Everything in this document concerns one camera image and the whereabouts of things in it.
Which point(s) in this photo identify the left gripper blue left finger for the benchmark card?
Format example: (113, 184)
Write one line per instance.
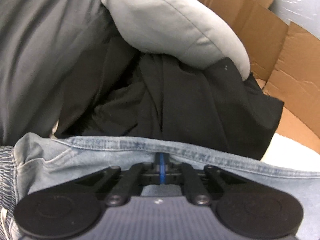
(132, 181)

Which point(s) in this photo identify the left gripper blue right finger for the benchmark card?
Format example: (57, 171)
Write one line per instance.
(187, 178)

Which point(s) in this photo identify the blue denim pants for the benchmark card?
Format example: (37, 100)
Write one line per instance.
(35, 163)

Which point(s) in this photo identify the black garment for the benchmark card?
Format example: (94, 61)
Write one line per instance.
(115, 90)

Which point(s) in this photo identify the cream bear print bedsheet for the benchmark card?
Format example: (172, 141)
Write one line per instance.
(287, 153)

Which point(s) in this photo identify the grey neck pillow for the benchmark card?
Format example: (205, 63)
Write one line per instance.
(185, 29)

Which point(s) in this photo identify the brown cardboard sheet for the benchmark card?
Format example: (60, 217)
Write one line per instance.
(284, 59)

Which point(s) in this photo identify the dark grey pillow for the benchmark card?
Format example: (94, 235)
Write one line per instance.
(41, 40)

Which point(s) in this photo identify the grey wrapped mattress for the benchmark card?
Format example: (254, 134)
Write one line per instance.
(303, 12)

